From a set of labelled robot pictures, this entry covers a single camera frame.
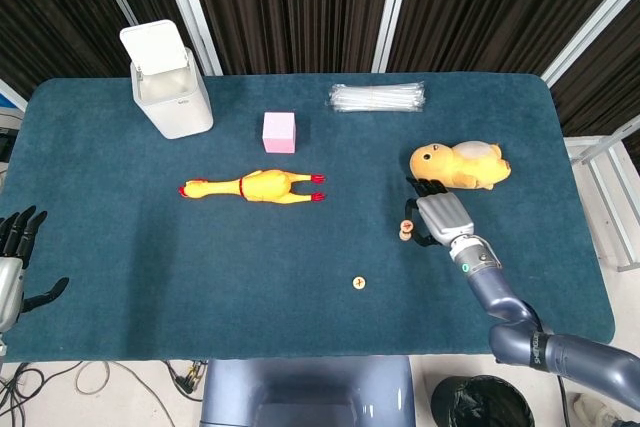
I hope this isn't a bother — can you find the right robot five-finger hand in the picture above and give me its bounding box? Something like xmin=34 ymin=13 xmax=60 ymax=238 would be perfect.
xmin=404 ymin=175 xmax=476 ymax=249

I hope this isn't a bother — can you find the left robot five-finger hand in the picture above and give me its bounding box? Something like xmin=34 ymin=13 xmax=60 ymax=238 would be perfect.
xmin=0 ymin=204 xmax=70 ymax=334

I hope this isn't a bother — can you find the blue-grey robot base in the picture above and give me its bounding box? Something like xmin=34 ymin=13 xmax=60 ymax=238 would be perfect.
xmin=199 ymin=356 xmax=416 ymax=427

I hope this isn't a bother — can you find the yellow plush animal toy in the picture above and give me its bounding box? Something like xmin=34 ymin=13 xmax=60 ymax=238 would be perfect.
xmin=409 ymin=139 xmax=513 ymax=191

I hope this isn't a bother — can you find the bundle of clear straws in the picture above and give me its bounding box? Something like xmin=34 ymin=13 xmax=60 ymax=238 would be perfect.
xmin=327 ymin=80 xmax=428 ymax=114

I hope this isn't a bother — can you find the teal blue table cloth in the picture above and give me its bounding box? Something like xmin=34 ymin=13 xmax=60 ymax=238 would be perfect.
xmin=0 ymin=72 xmax=616 ymax=363

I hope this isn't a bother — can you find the black box device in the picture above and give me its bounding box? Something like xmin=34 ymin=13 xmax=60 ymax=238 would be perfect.
xmin=0 ymin=129 xmax=21 ymax=163

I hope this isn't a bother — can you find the yellow rubber chicken toy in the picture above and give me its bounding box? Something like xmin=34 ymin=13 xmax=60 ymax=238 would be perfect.
xmin=178 ymin=169 xmax=327 ymax=206

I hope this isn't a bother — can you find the pink cube block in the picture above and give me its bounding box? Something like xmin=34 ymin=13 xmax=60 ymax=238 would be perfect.
xmin=261 ymin=111 xmax=300 ymax=155

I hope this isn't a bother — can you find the black bin with bag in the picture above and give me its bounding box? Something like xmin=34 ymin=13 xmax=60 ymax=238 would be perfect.
xmin=430 ymin=375 xmax=536 ymax=427

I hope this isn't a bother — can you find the blue white panel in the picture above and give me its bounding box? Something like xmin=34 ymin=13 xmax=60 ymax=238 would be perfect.
xmin=0 ymin=77 xmax=29 ymax=116

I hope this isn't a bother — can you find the black power plug strip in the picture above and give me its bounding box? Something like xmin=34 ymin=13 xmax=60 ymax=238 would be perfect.
xmin=164 ymin=359 xmax=209 ymax=401

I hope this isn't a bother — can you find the dark pleated curtain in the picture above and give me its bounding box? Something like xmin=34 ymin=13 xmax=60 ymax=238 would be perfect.
xmin=387 ymin=0 xmax=640 ymax=76
xmin=182 ymin=0 xmax=401 ymax=76
xmin=549 ymin=0 xmax=640 ymax=173
xmin=0 ymin=0 xmax=216 ymax=98

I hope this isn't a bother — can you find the white trash bin with lid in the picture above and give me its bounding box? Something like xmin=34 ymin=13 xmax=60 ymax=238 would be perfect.
xmin=119 ymin=19 xmax=215 ymax=140

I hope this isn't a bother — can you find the black floor cable bundle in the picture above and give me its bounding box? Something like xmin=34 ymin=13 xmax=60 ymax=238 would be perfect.
xmin=0 ymin=361 xmax=81 ymax=427

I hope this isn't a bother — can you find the grey floor cable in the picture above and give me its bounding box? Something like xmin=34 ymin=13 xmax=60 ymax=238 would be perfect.
xmin=74 ymin=359 xmax=176 ymax=416

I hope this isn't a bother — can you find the white metal frame rack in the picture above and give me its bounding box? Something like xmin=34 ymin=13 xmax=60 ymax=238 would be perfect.
xmin=563 ymin=114 xmax=640 ymax=273

